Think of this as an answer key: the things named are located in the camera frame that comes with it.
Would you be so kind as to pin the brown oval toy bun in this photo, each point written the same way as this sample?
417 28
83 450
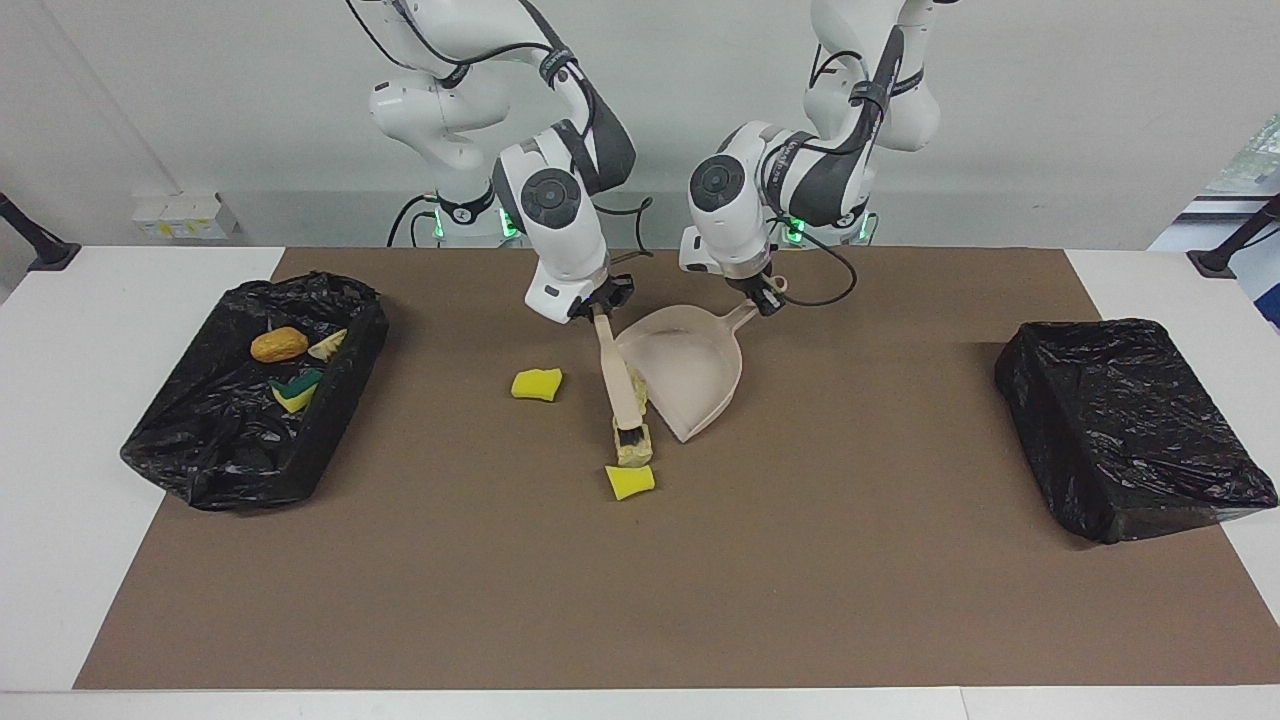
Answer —
279 344

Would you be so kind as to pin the pale beige chunk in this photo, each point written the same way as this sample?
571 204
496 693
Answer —
633 456
640 388

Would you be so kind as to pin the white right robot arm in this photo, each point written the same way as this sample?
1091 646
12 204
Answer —
560 230

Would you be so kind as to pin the open crumpled black bag bin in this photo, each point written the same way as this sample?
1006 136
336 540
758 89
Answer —
220 430

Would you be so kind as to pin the white wall power strip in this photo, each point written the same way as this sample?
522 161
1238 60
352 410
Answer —
185 215

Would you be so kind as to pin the beige plastic dustpan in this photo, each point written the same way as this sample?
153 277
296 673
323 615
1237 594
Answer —
690 370

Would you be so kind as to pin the yellow rectangular sponge piece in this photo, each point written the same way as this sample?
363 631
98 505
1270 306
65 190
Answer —
537 385

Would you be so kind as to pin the smooth black bag bin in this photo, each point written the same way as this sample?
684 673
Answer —
1130 430

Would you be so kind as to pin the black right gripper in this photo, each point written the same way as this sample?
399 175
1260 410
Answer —
598 300

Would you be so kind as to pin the green and yellow sponge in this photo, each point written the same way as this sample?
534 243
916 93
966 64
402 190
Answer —
297 392

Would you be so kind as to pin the brown table mat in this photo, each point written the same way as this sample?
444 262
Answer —
640 600

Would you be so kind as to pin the yellow wedge sponge piece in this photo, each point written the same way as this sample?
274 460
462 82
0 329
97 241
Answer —
630 482

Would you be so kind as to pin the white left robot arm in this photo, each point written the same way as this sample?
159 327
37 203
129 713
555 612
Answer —
730 220

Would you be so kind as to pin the black clamp stand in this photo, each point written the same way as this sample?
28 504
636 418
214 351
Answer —
40 248
1235 245

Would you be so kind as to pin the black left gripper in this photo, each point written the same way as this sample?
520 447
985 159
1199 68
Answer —
757 282

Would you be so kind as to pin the beige brush with black bristles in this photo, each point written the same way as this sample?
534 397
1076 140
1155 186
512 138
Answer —
618 380

